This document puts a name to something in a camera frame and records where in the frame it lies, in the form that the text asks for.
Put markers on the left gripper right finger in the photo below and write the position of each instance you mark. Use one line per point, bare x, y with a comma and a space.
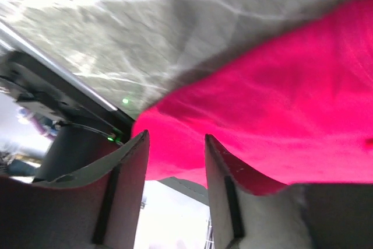
251, 210

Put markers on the pink t-shirt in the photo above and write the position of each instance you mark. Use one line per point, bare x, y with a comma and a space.
297, 108

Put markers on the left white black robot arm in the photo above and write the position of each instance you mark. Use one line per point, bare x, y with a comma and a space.
82, 129

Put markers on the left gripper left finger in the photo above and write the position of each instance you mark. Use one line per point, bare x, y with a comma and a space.
96, 206

